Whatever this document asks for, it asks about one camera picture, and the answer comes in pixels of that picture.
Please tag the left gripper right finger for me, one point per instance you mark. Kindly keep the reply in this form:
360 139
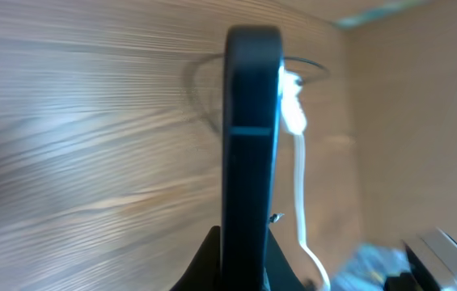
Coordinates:
281 276

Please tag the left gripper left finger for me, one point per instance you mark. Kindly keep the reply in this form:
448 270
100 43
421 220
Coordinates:
203 272

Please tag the Samsung Galaxy smartphone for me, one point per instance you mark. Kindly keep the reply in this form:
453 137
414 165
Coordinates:
252 69

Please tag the white power strip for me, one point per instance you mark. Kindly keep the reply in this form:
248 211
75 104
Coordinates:
290 86

